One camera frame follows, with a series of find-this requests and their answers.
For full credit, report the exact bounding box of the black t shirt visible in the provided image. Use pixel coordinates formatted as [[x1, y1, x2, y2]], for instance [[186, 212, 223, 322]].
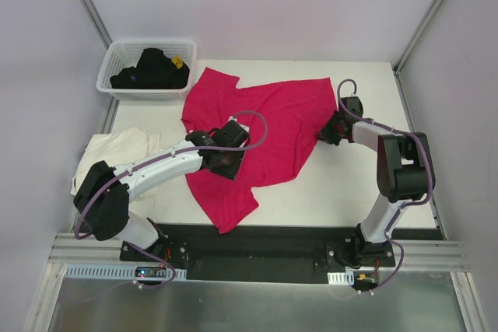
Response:
[[110, 48, 190, 90]]

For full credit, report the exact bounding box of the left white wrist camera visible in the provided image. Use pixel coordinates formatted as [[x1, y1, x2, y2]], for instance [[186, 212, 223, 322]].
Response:
[[228, 116, 250, 133]]

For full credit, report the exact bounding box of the right white cable duct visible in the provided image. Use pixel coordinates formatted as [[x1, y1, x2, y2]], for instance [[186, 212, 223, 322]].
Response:
[[327, 271, 355, 286]]

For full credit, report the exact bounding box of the aluminium frame post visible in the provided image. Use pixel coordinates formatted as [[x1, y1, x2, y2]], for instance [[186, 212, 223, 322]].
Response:
[[393, 0, 446, 76], [58, 0, 116, 53]]

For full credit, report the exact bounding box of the white cable duct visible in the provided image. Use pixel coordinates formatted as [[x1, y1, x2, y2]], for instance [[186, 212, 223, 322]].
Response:
[[65, 264, 187, 282], [327, 271, 355, 286]]

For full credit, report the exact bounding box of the left white cable duct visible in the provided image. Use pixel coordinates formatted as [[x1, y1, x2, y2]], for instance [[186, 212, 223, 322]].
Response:
[[65, 264, 187, 282]]

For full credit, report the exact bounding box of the white plastic laundry basket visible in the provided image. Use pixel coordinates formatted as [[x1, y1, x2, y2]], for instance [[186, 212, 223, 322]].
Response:
[[96, 38, 198, 102]]

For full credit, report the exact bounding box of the white t shirt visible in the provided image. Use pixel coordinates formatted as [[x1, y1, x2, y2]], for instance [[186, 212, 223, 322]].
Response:
[[70, 128, 161, 196]]

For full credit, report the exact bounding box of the pink t shirt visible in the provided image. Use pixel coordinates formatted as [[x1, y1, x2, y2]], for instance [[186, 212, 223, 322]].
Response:
[[181, 68, 337, 234]]

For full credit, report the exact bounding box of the left aluminium frame post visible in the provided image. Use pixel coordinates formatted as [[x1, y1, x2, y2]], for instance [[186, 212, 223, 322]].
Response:
[[58, 0, 116, 53]]

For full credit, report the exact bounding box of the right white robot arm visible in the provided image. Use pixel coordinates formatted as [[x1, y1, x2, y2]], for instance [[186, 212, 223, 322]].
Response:
[[318, 96, 435, 269]]

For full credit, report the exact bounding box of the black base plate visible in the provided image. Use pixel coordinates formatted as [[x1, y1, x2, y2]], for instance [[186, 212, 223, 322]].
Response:
[[118, 222, 405, 282]]

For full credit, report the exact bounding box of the right aluminium frame post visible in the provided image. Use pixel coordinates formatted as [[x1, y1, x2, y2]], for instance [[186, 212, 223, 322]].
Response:
[[393, 0, 446, 76]]

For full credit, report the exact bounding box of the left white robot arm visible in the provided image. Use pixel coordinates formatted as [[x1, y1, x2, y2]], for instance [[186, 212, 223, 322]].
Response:
[[73, 119, 251, 261]]

